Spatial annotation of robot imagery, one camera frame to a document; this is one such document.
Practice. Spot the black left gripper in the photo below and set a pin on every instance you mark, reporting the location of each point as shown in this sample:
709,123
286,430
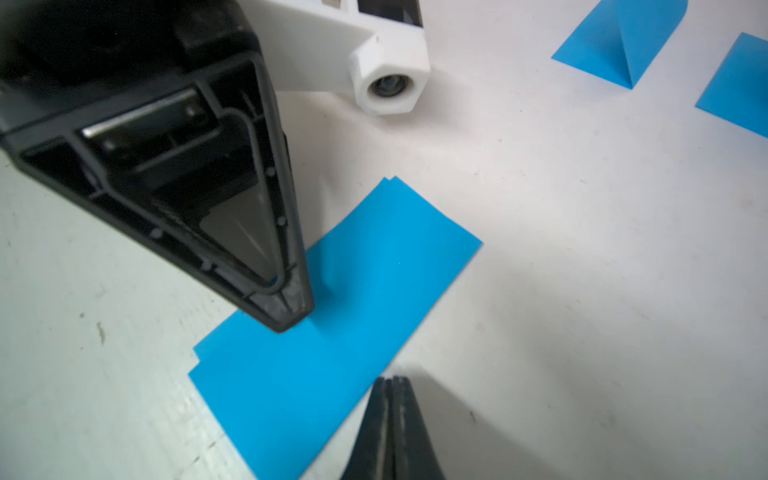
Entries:
147,115

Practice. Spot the blue paper sheet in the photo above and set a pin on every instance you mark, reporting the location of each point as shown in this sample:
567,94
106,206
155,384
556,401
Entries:
280,397
737,92
618,40

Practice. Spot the blue paper sheet front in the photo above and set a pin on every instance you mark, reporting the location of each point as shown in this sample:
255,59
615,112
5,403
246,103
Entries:
280,397

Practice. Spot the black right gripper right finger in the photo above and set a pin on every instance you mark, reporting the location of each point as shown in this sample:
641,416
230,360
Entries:
413,454

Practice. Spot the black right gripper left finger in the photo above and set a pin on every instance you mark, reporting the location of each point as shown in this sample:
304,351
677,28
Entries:
372,456

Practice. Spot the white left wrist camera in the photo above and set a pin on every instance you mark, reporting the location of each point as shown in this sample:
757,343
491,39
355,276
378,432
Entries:
375,51

